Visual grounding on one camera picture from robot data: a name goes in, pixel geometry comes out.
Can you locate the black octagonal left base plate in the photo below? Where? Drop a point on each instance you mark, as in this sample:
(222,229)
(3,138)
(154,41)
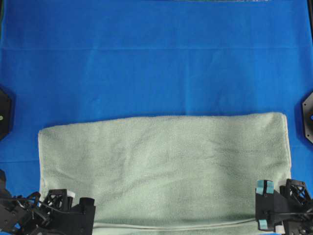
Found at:
(5,114)

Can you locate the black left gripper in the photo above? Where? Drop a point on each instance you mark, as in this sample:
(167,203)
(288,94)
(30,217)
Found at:
(30,216)

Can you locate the blue table cloth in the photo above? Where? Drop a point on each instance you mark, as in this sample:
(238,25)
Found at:
(68,61)

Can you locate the black octagonal right base plate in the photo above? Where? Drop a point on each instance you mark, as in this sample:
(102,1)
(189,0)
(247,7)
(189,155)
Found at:
(307,117)

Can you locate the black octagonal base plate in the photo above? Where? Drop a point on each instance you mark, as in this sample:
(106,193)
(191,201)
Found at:
(5,114)
(307,117)

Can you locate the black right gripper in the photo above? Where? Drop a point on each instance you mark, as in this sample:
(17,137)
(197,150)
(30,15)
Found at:
(293,208)

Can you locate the light green bath towel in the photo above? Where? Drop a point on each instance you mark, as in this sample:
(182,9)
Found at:
(169,175)

